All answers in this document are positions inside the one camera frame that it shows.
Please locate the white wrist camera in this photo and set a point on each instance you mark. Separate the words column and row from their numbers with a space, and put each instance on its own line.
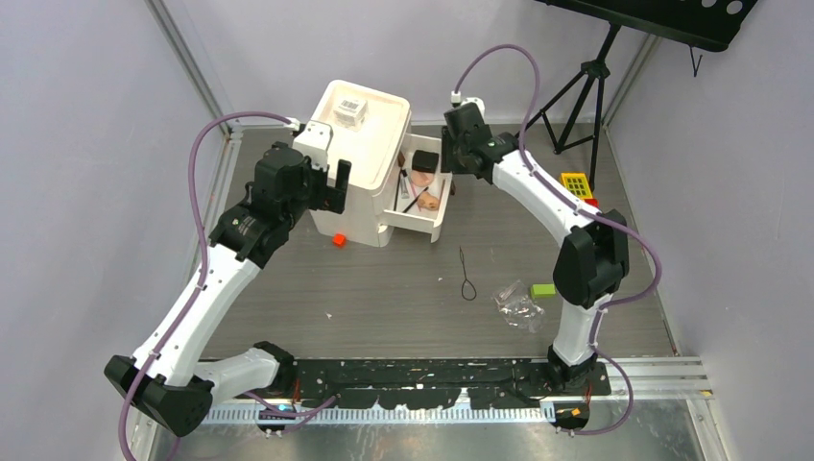
column 312, row 139
column 457, row 99

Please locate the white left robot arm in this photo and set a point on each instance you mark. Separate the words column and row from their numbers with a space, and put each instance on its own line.
column 165, row 378

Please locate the beige makeup sponge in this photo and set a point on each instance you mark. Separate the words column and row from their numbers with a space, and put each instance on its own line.
column 428, row 201

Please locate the clear plastic bag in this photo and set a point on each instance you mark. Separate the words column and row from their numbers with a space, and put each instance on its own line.
column 518, row 309

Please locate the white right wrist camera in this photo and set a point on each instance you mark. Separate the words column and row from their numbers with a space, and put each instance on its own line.
column 457, row 99

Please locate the small orange red cube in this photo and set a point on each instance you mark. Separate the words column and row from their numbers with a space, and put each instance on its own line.
column 339, row 240

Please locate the pink powder puff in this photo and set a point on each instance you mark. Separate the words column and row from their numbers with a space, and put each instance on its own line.
column 422, row 179

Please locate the black hair loop tool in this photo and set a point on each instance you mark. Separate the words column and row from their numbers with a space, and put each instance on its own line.
column 468, row 290

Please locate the black compact case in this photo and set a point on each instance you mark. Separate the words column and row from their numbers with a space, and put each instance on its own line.
column 425, row 161

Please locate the yellow toy block house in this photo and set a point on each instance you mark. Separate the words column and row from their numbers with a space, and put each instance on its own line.
column 577, row 184

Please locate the black music stand tray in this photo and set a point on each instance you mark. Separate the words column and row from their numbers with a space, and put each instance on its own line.
column 707, row 25

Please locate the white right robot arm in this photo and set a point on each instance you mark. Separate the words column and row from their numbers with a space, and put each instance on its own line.
column 593, row 253

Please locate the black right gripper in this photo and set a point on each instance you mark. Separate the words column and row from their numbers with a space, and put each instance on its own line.
column 448, row 163

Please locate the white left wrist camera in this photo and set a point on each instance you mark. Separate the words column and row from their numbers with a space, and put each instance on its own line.
column 312, row 139

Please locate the white small cream tube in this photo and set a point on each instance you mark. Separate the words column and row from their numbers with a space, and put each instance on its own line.
column 403, row 189

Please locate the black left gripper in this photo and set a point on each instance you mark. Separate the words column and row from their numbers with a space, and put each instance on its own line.
column 334, row 195

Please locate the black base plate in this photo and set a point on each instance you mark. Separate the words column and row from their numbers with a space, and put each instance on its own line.
column 423, row 384

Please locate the lime green block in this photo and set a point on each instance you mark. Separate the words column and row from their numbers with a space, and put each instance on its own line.
column 543, row 290

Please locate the white barcode box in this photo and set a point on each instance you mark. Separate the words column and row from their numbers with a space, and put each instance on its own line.
column 351, row 113

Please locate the black makeup pencil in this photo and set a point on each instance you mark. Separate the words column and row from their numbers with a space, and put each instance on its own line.
column 416, row 202

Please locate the white drawer organizer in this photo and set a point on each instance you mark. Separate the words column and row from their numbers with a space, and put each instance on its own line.
column 380, row 154

